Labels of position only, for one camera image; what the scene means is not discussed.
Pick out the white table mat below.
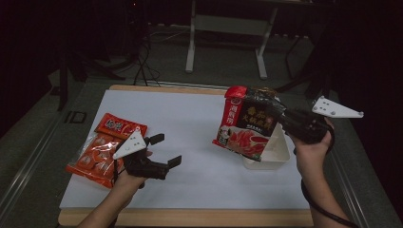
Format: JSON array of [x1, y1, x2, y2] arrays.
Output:
[[59, 89, 311, 210]]

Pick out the person's right hand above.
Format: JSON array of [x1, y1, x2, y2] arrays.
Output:
[[290, 117, 336, 180]]

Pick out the orange and red snack packet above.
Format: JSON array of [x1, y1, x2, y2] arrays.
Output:
[[65, 112, 149, 190]]

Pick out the red and black food packet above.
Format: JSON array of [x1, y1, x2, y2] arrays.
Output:
[[212, 85, 289, 162]]

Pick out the black tripod stand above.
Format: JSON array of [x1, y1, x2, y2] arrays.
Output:
[[270, 28, 336, 103]]

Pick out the person's left hand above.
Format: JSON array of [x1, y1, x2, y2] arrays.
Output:
[[112, 149, 154, 192]]

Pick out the white plastic tray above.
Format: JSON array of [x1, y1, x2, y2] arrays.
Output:
[[241, 122, 292, 171]]

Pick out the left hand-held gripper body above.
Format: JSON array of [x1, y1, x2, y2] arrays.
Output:
[[112, 127, 171, 181]]

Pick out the white metal stand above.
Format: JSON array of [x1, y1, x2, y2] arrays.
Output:
[[184, 0, 279, 80]]

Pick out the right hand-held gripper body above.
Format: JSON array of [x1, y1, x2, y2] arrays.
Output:
[[279, 95, 365, 145]]

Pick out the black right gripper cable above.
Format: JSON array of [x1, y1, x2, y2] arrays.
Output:
[[299, 126, 361, 228]]

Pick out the black metal stand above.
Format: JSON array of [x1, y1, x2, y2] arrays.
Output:
[[50, 51, 126, 112]]

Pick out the black floor cables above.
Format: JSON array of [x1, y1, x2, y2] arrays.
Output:
[[131, 28, 163, 87]]

